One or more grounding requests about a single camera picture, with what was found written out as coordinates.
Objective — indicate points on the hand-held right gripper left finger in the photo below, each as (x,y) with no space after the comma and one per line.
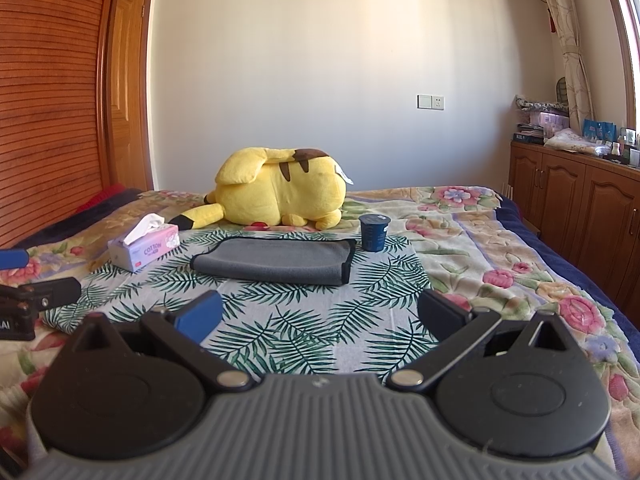
(202,317)

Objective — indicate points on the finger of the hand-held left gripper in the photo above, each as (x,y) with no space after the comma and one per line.
(50,291)
(12,259)

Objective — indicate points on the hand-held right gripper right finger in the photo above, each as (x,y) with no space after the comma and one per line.
(440,312)

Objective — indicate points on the purple and grey towel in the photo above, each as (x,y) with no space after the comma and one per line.
(270,260)

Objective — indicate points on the dark folded cloth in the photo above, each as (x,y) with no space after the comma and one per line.
(80,222)

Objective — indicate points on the pink white tissue box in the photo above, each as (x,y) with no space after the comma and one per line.
(147,250)

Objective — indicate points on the dark blue cup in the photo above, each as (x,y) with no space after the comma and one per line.
(374,234)

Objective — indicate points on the palm leaf print cloth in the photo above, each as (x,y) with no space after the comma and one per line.
(310,320)

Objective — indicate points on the red cloth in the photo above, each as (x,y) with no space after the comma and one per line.
(105,196)

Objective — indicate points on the navy blue bed cover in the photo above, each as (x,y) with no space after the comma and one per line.
(565,260)

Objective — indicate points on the yellow plush toy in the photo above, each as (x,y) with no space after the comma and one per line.
(280,187)

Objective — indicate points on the wooden louvered wardrobe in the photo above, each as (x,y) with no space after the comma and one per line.
(45,110)

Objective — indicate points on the wooden cabinet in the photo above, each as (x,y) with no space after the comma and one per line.
(575,205)

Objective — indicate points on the wooden door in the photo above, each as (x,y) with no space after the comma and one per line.
(127,95)

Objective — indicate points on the stack of boxes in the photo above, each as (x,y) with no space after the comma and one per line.
(542,122)

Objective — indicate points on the floral cloth bundle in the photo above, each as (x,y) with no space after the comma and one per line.
(575,139)

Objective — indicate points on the blue gift box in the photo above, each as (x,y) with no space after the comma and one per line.
(599,131)

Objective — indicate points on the patterned beige curtain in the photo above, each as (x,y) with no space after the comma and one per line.
(567,30)

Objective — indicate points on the red hanging ornament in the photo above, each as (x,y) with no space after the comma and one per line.
(551,20)

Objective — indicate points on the white wall socket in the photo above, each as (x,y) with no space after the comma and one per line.
(438,102)

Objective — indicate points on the white wall switch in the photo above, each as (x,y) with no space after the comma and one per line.
(424,101)

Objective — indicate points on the wooden window frame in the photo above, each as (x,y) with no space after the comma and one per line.
(622,45)

